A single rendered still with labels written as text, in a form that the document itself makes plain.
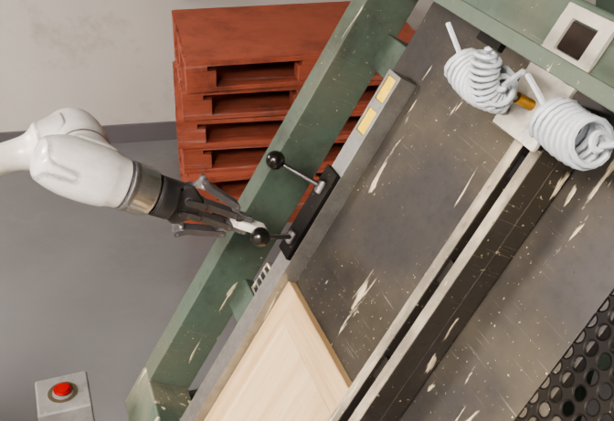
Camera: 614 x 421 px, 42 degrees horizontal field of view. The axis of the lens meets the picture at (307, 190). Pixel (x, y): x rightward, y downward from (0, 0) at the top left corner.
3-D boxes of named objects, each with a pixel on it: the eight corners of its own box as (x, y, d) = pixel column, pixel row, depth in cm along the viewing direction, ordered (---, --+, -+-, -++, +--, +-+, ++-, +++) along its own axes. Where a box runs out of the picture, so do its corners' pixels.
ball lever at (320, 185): (322, 194, 158) (263, 161, 158) (332, 179, 157) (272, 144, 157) (321, 200, 155) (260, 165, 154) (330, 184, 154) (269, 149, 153)
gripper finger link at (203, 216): (182, 210, 144) (178, 216, 144) (235, 228, 150) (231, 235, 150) (178, 199, 147) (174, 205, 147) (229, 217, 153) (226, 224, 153)
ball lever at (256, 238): (284, 238, 162) (242, 239, 151) (293, 223, 161) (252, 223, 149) (296, 249, 160) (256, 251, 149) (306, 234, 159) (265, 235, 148)
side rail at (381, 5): (184, 373, 203) (144, 364, 198) (411, -16, 172) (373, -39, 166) (188, 389, 199) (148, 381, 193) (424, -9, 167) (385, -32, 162)
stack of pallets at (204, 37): (375, 141, 509) (386, -4, 462) (418, 212, 435) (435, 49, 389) (174, 155, 487) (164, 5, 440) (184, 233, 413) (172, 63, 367)
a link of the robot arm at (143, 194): (108, 193, 144) (138, 202, 147) (115, 218, 137) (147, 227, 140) (130, 150, 142) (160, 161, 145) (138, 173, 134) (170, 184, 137)
